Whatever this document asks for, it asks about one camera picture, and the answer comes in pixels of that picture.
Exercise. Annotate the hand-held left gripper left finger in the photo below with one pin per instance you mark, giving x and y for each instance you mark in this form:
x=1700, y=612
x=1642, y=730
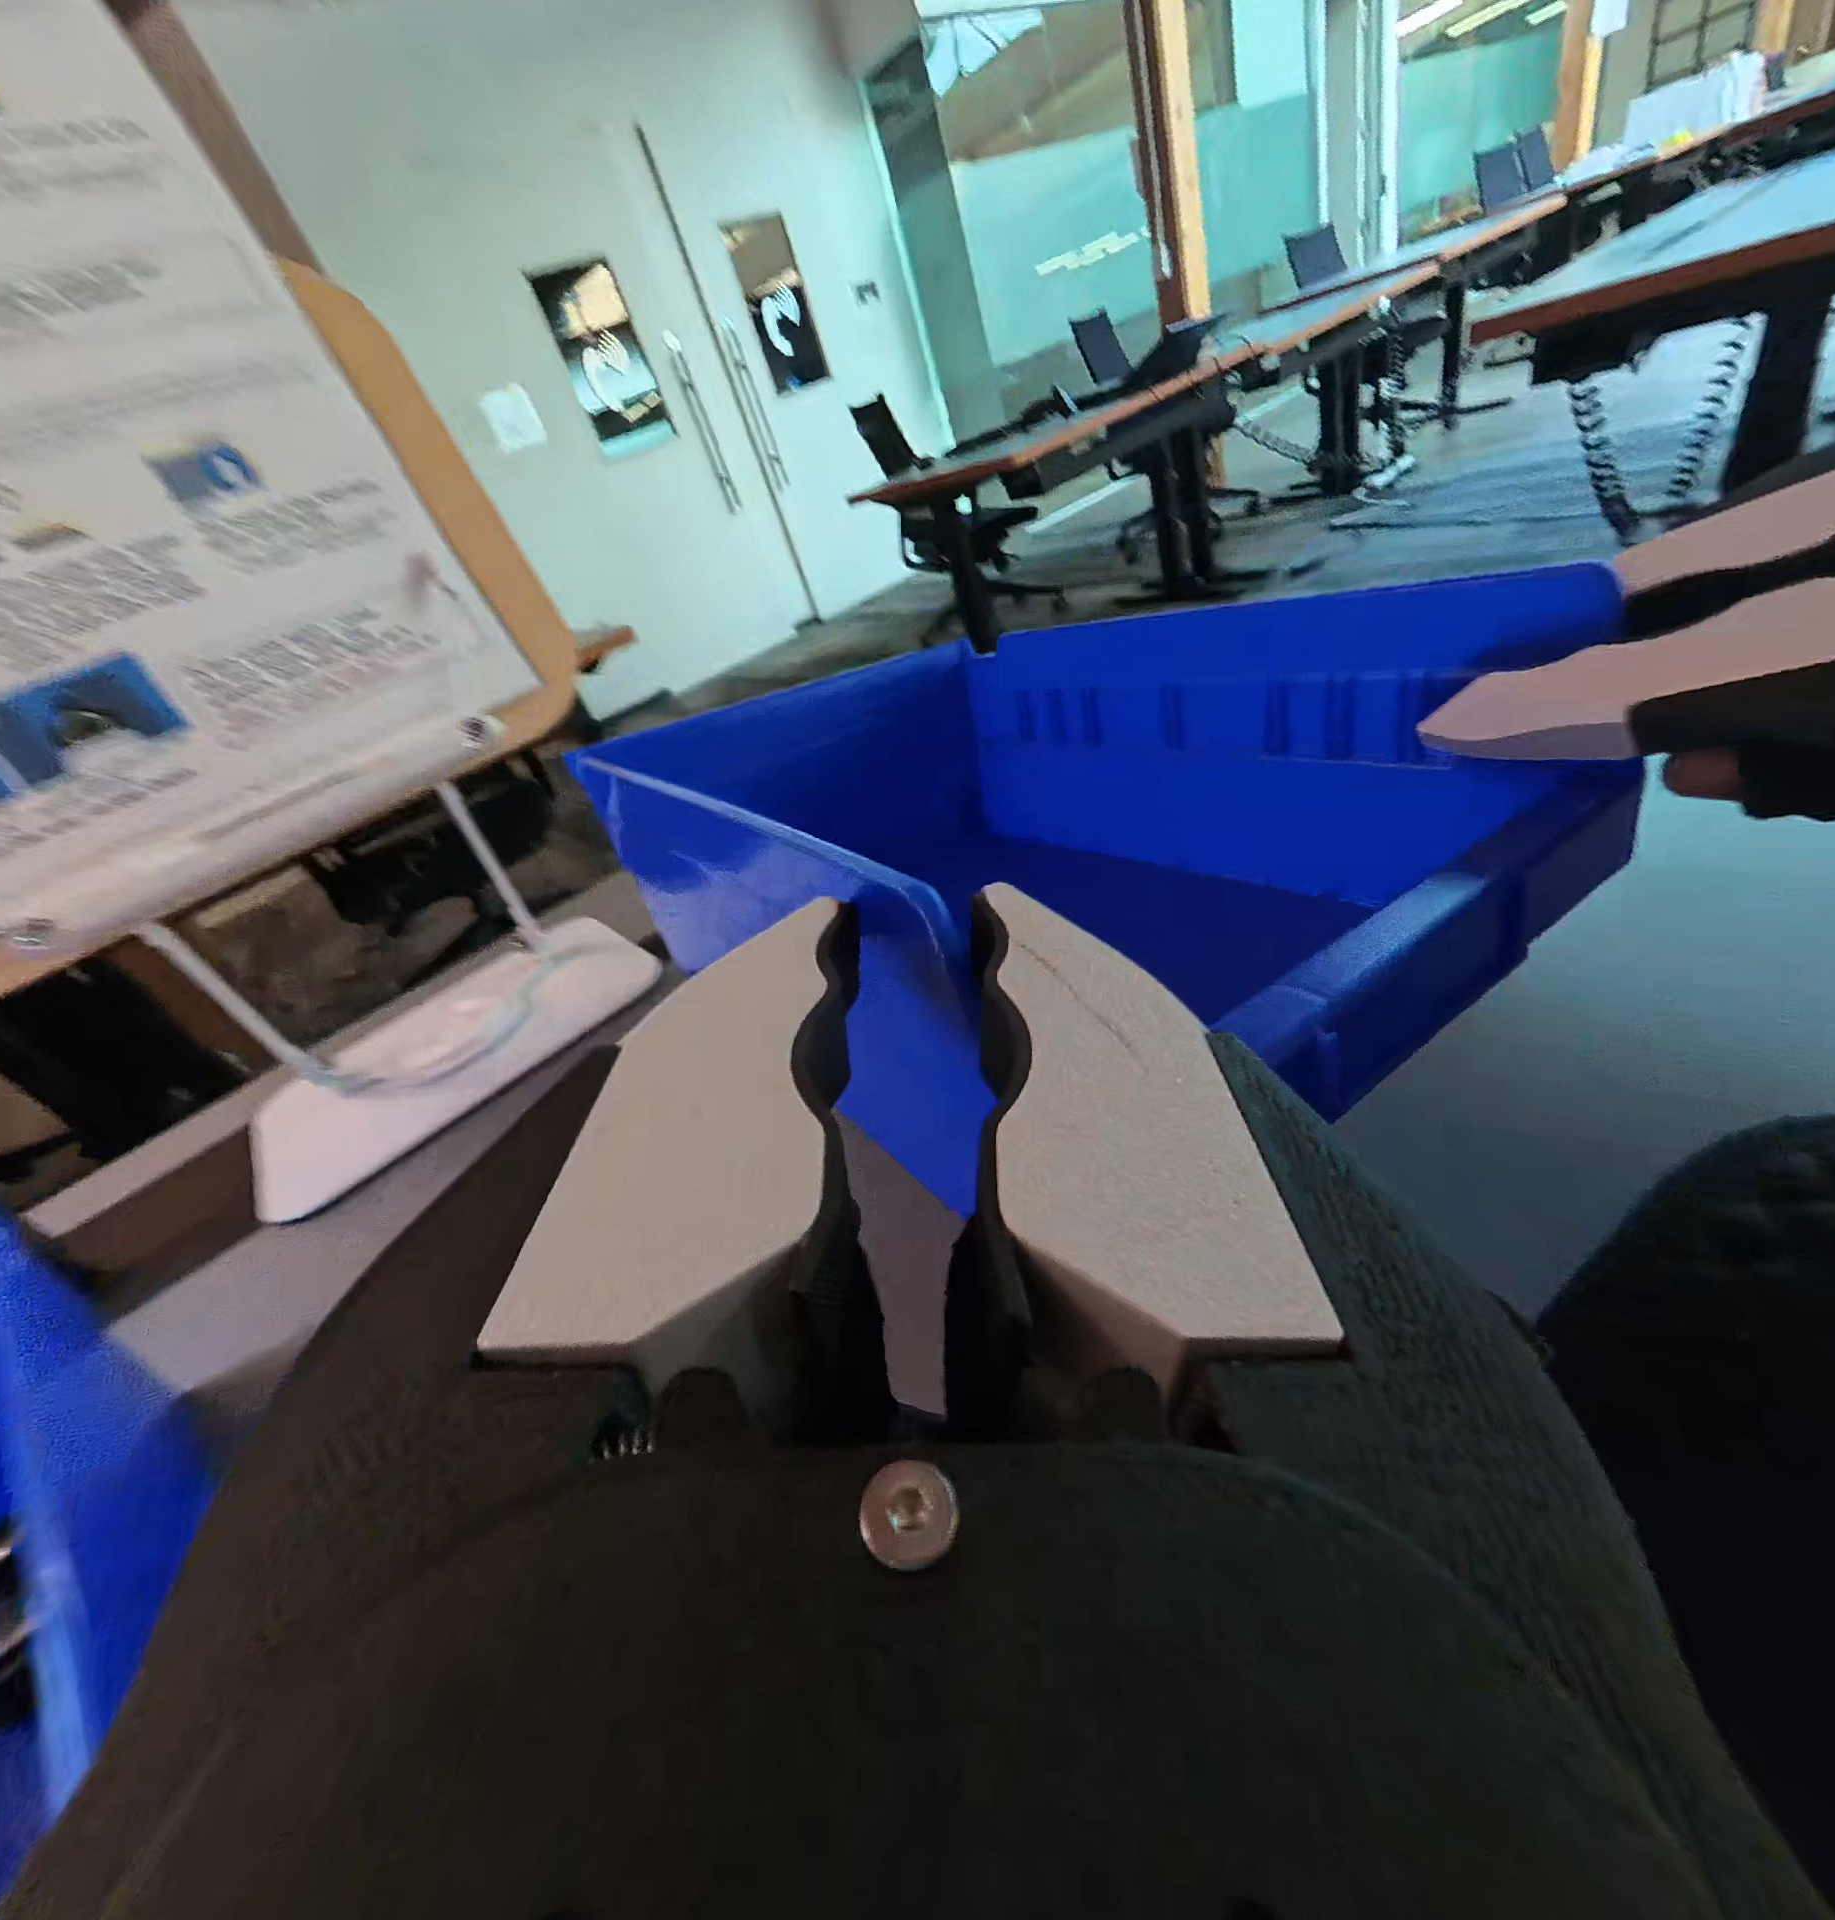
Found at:
x=679, y=1171

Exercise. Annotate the black office chair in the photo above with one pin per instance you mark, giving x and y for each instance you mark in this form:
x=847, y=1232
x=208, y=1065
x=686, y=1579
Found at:
x=1315, y=257
x=934, y=525
x=435, y=840
x=1097, y=345

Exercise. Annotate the black laptop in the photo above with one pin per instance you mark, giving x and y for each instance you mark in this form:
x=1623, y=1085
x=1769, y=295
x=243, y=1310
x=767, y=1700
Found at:
x=1173, y=354

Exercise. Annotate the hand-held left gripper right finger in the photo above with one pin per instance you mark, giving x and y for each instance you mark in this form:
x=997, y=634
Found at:
x=1155, y=1184

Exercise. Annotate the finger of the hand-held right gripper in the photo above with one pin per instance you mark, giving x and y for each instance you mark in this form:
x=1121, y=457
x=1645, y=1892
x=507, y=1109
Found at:
x=1607, y=696
x=1759, y=532

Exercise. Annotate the blue plastic bin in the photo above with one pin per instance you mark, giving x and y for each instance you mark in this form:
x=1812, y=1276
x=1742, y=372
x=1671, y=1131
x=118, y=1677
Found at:
x=1155, y=781
x=90, y=1424

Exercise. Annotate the white door with window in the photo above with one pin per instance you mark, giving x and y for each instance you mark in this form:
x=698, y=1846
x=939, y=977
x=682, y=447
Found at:
x=767, y=494
x=558, y=571

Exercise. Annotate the printed instruction sheet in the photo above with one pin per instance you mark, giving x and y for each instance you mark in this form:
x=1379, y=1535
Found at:
x=180, y=452

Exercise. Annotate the wooden top office desk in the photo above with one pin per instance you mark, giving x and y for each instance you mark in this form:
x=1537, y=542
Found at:
x=1038, y=435
x=1400, y=277
x=1682, y=241

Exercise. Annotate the instruction sign on white stand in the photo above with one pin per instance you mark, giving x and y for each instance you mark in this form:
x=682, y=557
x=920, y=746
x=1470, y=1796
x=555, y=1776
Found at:
x=450, y=1035

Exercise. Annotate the person's right hand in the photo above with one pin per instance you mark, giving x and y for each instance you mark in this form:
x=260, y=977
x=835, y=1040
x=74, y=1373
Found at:
x=1707, y=778

